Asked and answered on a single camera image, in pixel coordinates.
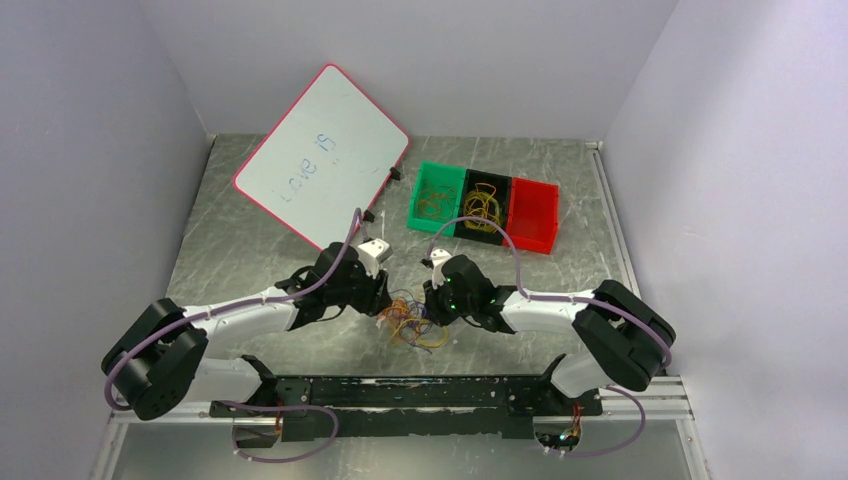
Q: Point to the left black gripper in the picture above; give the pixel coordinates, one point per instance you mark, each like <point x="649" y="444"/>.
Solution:
<point x="376" y="296"/>

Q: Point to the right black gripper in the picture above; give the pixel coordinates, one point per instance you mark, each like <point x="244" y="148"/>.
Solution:
<point x="432" y="301"/>

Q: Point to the green plastic bin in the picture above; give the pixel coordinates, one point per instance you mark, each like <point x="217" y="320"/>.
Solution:
<point x="435" y="196"/>

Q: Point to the black plastic bin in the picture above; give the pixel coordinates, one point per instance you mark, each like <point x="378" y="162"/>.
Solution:
<point x="485" y="195"/>

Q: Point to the red plastic bin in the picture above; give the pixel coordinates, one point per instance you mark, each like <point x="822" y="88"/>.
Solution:
<point x="532" y="221"/>

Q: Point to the pink framed whiteboard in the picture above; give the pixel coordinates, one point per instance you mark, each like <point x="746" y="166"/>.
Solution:
<point x="329" y="154"/>

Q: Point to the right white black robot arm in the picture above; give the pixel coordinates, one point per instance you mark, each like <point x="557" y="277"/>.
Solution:
<point x="626" y="343"/>

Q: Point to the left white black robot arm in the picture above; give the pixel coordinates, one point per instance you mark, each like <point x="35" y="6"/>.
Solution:
<point x="172" y="355"/>

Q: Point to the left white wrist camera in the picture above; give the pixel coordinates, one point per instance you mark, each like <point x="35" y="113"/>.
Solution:
<point x="372" y="254"/>

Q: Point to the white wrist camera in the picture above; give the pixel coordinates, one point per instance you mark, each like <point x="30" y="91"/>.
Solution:
<point x="372" y="254"/>
<point x="435" y="262"/>

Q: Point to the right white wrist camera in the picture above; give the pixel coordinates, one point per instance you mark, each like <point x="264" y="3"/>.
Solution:
<point x="435" y="262"/>

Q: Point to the black aluminium base frame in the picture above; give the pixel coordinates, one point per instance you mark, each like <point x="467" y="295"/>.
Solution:
<point x="512" y="406"/>

